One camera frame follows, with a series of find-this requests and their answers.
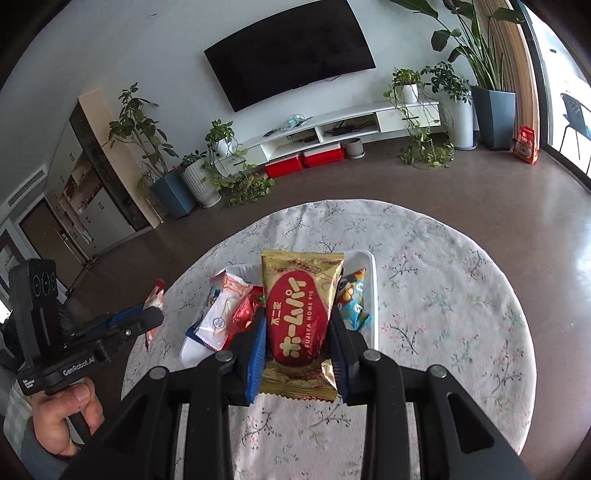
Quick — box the clear orange trim snack pack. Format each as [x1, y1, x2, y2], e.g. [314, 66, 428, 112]
[198, 270, 252, 351]

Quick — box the small red wafer pack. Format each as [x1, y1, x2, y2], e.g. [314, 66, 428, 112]
[222, 286, 266, 350]

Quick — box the gold home pie bag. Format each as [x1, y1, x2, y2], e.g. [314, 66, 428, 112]
[262, 250, 345, 402]

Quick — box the panda blue snack bag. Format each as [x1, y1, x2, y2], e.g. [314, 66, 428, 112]
[335, 268, 370, 331]

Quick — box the blue mini roll cake pack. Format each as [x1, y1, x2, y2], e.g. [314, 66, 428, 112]
[185, 319, 212, 350]

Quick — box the person left hand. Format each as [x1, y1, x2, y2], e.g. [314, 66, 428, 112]
[32, 378, 104, 457]

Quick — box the white plastic tray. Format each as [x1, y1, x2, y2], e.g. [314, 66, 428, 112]
[178, 249, 380, 369]

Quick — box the tall plant blue pot left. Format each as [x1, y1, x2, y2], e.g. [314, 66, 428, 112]
[106, 82, 195, 219]

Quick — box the tall plant blue pot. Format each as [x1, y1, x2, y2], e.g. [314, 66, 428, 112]
[396, 0, 516, 151]
[106, 82, 195, 219]

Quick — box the wooden cabinet shelf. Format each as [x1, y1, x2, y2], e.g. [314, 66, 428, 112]
[45, 90, 162, 264]

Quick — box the floral round tablecloth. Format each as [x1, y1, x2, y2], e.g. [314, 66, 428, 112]
[123, 200, 537, 479]

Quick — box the plant ribbed white pot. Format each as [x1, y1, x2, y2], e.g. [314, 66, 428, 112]
[179, 150, 221, 208]

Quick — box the trailing pothos plant left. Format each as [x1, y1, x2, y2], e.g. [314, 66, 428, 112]
[205, 119, 274, 207]

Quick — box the red storage box left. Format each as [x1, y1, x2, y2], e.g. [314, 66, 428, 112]
[264, 155, 304, 179]

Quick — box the red storage box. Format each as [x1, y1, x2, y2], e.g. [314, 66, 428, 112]
[264, 155, 304, 179]
[303, 143, 345, 168]

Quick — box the red storage box right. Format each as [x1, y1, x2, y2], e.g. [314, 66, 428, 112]
[303, 143, 345, 168]

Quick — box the small grey flower pot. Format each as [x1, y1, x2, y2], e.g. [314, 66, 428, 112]
[342, 138, 366, 159]

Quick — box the red snack box on floor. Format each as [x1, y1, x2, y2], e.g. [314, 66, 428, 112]
[513, 125, 539, 165]

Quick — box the small trailing plant on console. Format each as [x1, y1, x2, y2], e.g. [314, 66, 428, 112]
[383, 67, 455, 169]

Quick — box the white tv console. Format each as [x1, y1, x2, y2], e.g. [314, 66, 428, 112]
[239, 100, 440, 165]

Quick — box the black balcony chair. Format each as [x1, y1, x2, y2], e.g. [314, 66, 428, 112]
[559, 93, 590, 177]

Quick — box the bushy plant white pot right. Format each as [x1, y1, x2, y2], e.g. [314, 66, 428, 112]
[421, 61, 477, 151]

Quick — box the beige curtain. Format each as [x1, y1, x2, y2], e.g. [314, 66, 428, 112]
[475, 0, 541, 146]

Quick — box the tall plant blue pot right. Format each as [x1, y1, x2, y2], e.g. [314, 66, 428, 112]
[396, 0, 516, 151]

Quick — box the wall mounted black television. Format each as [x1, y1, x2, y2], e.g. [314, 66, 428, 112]
[204, 1, 376, 112]

